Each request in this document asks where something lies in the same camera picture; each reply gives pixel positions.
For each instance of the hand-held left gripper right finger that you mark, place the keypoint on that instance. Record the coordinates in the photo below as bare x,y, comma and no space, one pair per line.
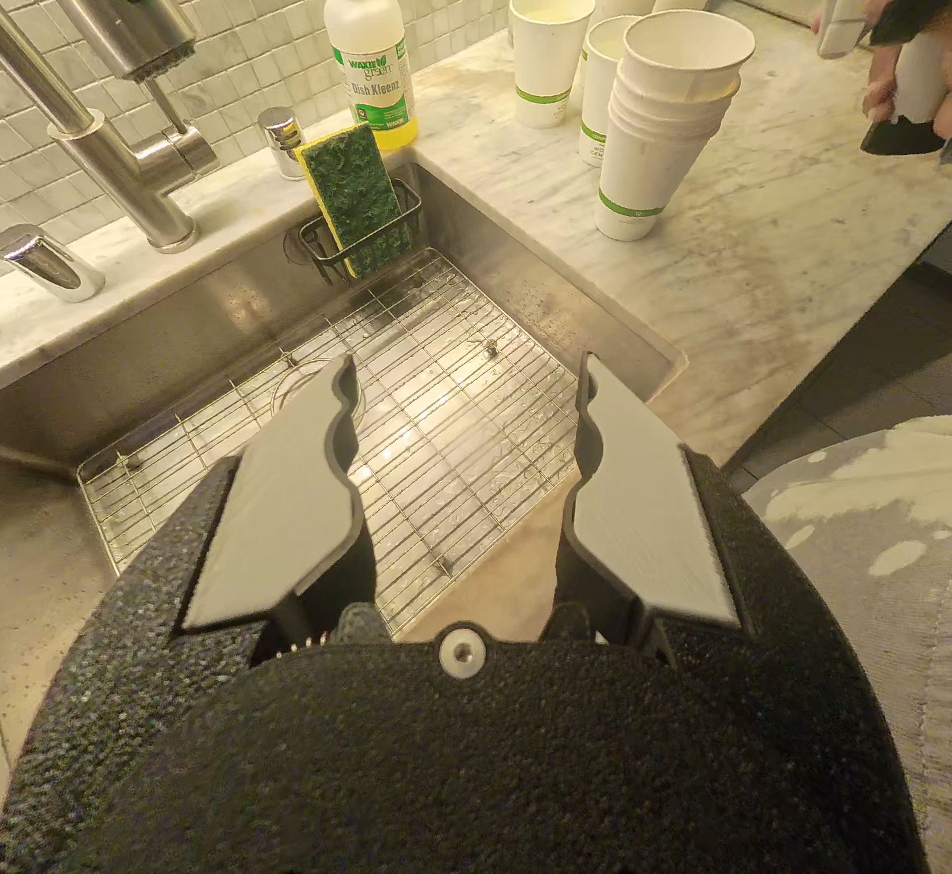
647,524

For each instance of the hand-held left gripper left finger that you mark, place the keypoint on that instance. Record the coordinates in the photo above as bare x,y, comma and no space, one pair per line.
268,524

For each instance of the marble desk countertop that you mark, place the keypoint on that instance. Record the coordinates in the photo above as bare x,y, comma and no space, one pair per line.
744,257

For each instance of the person's right hand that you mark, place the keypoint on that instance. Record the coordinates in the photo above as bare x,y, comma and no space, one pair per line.
881,82

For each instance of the steel sink drain strainer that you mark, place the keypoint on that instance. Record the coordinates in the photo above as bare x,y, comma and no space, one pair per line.
294,387

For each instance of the person's grey mottled garment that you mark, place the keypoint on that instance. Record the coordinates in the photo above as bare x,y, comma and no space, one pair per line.
855,554

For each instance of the stainless steel sink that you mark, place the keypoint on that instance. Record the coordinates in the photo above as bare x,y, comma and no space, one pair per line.
186,324

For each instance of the green and yellow sponge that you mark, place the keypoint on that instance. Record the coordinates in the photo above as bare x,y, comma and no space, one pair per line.
349,197

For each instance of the steel kitchen faucet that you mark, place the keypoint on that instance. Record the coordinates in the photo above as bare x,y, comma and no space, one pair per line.
111,167

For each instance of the dish soap pump bottle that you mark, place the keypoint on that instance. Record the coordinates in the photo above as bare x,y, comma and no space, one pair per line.
368,19

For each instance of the steel faucet spray head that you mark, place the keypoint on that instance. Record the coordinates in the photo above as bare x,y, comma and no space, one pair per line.
126,19

